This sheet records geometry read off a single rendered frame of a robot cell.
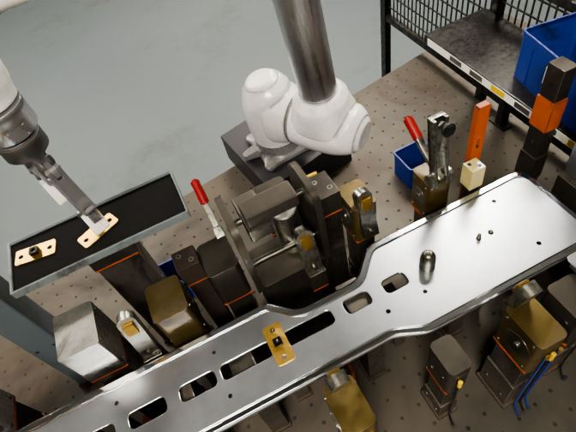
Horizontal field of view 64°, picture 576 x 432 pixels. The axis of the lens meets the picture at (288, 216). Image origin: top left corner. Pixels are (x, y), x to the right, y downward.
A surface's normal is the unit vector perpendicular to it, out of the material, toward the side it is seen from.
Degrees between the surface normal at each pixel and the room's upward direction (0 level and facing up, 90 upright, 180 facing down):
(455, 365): 0
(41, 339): 90
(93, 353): 90
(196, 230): 0
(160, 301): 0
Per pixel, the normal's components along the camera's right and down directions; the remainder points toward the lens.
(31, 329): 0.42, 0.67
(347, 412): -0.18, -0.61
